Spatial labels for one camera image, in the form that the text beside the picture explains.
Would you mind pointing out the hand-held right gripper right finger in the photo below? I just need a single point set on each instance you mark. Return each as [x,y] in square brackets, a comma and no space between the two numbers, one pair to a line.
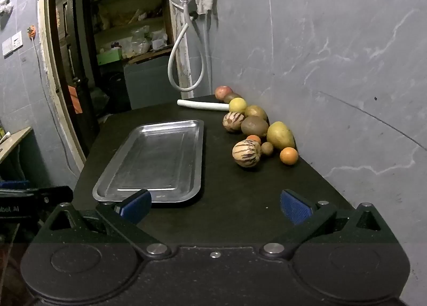
[295,206]

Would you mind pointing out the metal tray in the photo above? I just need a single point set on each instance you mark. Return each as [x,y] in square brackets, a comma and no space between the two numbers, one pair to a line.
[156,155]

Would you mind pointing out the wooden board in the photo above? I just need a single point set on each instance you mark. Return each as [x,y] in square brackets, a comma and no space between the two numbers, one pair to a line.
[13,141]

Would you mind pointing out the white tube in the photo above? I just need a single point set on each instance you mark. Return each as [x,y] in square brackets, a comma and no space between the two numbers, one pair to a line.
[203,104]

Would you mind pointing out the cluttered storage shelf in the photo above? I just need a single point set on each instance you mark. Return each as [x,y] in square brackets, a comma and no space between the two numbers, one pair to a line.
[130,22]

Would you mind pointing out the oval golden kiwi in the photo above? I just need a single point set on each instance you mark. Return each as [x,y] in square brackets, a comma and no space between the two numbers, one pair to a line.
[257,111]

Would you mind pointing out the white wall switch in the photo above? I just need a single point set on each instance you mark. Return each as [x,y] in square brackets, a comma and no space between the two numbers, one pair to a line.
[12,44]

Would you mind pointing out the dark striped pepino melon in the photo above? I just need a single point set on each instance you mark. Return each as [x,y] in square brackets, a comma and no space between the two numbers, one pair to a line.
[233,122]

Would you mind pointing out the dark brown kiwi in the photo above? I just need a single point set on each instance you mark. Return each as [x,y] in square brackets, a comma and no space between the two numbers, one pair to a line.
[232,96]

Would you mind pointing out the orange wall socket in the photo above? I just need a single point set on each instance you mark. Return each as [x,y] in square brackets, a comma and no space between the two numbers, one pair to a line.
[31,31]

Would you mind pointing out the green box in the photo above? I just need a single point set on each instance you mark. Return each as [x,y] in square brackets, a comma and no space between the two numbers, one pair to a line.
[108,57]

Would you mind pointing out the yellow green mango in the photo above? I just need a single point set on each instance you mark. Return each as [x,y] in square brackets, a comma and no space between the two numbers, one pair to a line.
[281,135]

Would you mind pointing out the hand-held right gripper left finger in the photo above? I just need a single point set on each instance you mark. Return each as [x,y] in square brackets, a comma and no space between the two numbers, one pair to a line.
[136,205]

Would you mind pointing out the small brown kiwi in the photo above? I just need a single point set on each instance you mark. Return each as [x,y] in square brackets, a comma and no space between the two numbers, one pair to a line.
[267,148]

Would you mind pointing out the white wall bracket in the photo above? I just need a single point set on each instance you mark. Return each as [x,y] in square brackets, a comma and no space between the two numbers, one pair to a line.
[6,4]

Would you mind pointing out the red round fruit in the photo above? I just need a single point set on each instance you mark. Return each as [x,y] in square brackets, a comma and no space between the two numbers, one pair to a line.
[222,91]

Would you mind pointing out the large brown kiwi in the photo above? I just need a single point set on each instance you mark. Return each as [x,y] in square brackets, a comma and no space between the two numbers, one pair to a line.
[254,126]

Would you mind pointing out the pale striped pepino melon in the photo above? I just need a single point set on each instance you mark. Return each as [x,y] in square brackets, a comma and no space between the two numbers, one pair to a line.
[246,153]

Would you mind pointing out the yellow lemon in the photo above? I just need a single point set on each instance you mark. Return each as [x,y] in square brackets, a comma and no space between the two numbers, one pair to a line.
[238,105]

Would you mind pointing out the small orange tangerine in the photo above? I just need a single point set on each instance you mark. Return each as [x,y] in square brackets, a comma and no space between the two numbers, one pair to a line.
[254,138]

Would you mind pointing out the wooden door frame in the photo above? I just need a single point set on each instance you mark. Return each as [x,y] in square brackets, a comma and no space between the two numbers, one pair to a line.
[50,59]

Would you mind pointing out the orange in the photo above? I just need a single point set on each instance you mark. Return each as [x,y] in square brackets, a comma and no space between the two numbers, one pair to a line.
[289,156]

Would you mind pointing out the grey cabinet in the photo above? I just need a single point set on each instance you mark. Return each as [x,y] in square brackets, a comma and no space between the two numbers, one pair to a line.
[150,82]

